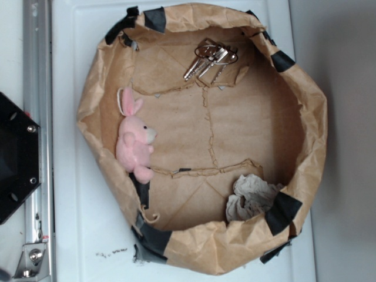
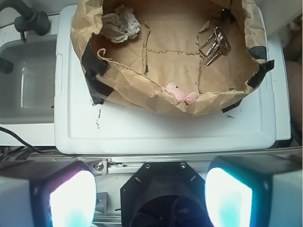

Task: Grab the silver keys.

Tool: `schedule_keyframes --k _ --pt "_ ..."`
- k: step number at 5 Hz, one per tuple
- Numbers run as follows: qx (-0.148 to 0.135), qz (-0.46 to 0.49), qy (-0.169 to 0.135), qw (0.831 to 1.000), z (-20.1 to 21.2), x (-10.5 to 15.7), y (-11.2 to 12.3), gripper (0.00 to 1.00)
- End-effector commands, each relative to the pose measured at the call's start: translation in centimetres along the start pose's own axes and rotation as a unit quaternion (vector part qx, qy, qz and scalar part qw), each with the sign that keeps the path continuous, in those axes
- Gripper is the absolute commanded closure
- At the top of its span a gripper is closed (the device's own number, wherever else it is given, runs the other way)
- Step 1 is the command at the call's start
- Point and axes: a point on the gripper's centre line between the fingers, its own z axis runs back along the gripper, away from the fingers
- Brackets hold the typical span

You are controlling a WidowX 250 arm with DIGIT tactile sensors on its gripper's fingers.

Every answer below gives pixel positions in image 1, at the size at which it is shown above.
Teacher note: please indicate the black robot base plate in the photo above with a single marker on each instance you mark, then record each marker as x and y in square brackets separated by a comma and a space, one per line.
[19, 157]

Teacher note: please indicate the brown paper bag bin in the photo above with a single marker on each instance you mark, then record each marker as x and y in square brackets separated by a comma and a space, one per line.
[264, 115]

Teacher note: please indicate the white tray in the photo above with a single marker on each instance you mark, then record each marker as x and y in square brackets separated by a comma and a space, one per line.
[93, 241]

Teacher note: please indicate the silver key bunch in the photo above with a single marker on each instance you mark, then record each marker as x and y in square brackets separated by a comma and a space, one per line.
[211, 55]

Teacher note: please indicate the pink plush bunny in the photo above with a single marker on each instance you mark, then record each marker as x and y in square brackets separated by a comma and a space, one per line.
[134, 143]

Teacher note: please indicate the aluminium frame rail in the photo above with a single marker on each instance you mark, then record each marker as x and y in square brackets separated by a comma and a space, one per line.
[37, 261]

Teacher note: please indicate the crumpled grey paper ball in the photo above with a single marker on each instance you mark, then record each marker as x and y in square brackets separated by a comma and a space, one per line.
[251, 196]

